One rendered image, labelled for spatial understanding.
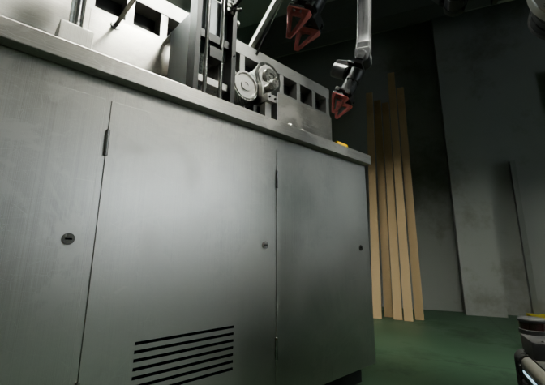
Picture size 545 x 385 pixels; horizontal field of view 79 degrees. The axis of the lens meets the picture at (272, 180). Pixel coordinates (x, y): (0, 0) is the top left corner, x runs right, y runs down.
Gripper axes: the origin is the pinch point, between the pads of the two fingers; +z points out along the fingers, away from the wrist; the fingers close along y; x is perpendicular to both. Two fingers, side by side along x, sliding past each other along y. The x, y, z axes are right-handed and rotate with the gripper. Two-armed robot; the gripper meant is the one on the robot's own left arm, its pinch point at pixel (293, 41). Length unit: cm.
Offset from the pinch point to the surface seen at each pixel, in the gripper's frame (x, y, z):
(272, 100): -23.9, -40.7, 6.2
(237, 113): -6.1, -0.6, 23.5
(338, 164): 11, -48, 19
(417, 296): 63, -226, 65
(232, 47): -32.1, -15.1, 0.4
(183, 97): -11.5, 14.2, 27.4
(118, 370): 13, 21, 82
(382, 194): 1, -244, 1
